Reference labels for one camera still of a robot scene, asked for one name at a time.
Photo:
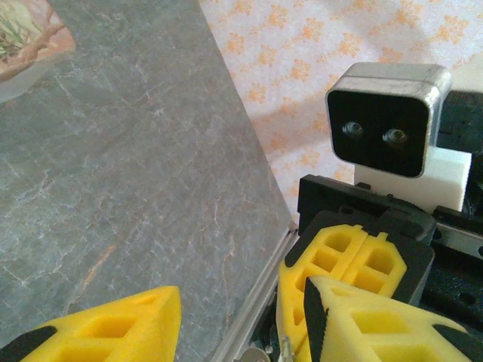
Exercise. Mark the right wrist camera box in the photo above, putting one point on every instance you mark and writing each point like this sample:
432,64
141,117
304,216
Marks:
377,113

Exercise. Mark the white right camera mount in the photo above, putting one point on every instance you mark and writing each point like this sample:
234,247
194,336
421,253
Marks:
445,181

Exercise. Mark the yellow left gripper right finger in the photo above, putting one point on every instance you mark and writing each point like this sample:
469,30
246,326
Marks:
377,332

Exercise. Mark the pink floral box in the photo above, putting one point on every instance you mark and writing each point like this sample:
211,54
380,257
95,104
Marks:
26,34

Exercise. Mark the aluminium side rail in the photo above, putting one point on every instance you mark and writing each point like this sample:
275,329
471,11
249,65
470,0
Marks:
256,294

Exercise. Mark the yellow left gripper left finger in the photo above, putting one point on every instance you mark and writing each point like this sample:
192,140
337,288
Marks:
113,332

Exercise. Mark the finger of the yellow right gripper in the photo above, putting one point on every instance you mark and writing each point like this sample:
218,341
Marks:
324,252
381,260

